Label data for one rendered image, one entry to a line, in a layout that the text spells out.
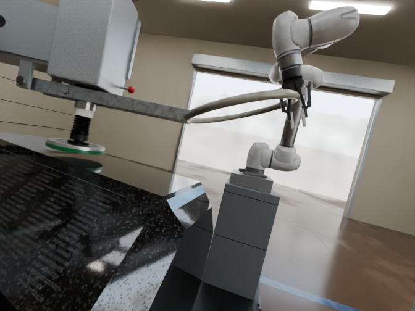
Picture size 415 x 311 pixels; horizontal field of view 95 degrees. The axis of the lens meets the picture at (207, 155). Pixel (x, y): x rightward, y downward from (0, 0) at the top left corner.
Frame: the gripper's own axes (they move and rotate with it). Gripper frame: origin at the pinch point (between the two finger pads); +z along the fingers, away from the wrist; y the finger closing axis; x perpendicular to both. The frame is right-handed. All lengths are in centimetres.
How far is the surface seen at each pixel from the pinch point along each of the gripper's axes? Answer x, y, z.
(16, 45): 30, 99, -46
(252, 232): -50, 30, 73
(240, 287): -46, 45, 112
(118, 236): 46, 55, 23
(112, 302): 55, 52, 33
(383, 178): -475, -271, 162
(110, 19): 21, 63, -49
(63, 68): 27, 83, -34
